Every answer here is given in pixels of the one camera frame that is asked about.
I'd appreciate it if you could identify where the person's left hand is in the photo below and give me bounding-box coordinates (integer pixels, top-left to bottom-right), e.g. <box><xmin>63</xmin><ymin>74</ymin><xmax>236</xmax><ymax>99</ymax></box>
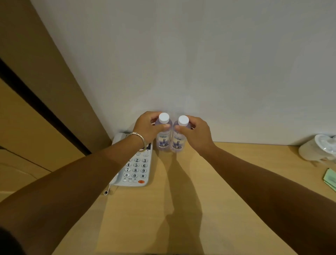
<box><xmin>132</xmin><ymin>111</ymin><xmax>170</xmax><ymax>144</ymax></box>

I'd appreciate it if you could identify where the person's right hand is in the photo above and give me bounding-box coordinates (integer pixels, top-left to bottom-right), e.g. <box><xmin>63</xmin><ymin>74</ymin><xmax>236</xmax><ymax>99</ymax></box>
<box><xmin>174</xmin><ymin>115</ymin><xmax>216</xmax><ymax>154</ymax></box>

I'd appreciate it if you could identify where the clear water bottle white cap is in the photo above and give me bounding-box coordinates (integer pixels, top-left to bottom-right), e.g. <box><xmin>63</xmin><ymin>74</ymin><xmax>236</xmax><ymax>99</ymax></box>
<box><xmin>171</xmin><ymin>115</ymin><xmax>190</xmax><ymax>153</ymax></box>
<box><xmin>156</xmin><ymin>113</ymin><xmax>173</xmax><ymax>151</ymax></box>

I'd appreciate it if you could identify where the person's right forearm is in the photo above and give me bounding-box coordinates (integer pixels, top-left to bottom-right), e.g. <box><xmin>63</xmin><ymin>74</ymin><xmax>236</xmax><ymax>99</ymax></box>
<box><xmin>203</xmin><ymin>146</ymin><xmax>336</xmax><ymax>255</ymax></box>

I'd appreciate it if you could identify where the person's left forearm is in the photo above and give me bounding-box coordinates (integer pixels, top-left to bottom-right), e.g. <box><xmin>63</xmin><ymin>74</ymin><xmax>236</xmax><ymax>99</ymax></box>
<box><xmin>0</xmin><ymin>134</ymin><xmax>146</xmax><ymax>255</ymax></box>

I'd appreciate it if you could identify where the white desk telephone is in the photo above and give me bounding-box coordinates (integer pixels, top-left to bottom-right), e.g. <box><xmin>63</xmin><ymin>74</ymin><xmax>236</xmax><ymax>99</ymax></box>
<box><xmin>109</xmin><ymin>133</ymin><xmax>153</xmax><ymax>187</ymax></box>

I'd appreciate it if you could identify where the wooden wardrobe panel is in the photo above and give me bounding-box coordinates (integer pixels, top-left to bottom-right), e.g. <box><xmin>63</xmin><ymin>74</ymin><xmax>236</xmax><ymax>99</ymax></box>
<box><xmin>0</xmin><ymin>0</ymin><xmax>113</xmax><ymax>155</ymax></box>

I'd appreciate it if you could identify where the white electric kettle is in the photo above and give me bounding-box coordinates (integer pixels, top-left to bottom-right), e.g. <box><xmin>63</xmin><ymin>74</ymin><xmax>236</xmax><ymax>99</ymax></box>
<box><xmin>298</xmin><ymin>134</ymin><xmax>336</xmax><ymax>161</ymax></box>

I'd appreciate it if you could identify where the green paper packet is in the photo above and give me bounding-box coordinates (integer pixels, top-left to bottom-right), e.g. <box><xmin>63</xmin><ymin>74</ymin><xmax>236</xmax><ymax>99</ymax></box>
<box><xmin>323</xmin><ymin>168</ymin><xmax>336</xmax><ymax>192</ymax></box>

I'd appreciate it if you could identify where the silver bangle bracelet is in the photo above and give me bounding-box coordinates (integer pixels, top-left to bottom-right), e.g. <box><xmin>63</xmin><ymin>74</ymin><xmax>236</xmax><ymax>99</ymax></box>
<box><xmin>126</xmin><ymin>132</ymin><xmax>147</xmax><ymax>153</ymax></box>

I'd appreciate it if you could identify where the white telephone cord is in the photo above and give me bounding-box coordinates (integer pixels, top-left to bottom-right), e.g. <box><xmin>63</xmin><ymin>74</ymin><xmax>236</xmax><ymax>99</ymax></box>
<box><xmin>103</xmin><ymin>181</ymin><xmax>116</xmax><ymax>196</ymax></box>

